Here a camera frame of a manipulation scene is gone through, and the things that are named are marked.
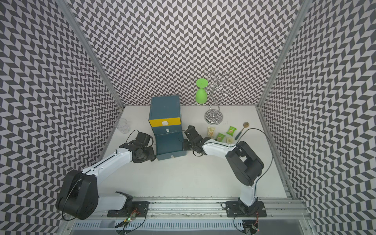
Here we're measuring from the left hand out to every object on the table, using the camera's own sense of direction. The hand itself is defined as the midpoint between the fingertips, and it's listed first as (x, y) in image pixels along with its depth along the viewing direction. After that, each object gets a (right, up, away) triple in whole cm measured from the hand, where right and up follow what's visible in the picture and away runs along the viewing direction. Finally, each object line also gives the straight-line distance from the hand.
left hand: (150, 156), depth 88 cm
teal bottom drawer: (+8, +16, +3) cm, 18 cm away
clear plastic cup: (-27, +19, +20) cm, 39 cm away
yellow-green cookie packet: (+39, +14, +14) cm, 44 cm away
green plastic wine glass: (+31, +38, +6) cm, 50 cm away
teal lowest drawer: (+11, +6, +4) cm, 13 cm away
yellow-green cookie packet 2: (+51, +9, +10) cm, 53 cm away
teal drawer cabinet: (+13, +23, -17) cm, 32 cm away
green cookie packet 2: (+45, +10, +12) cm, 48 cm away
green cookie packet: (+53, +15, +14) cm, 57 cm away
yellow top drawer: (+10, +21, -3) cm, 24 cm away
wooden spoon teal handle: (+64, +19, +17) cm, 69 cm away
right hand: (+20, +5, +4) cm, 21 cm away
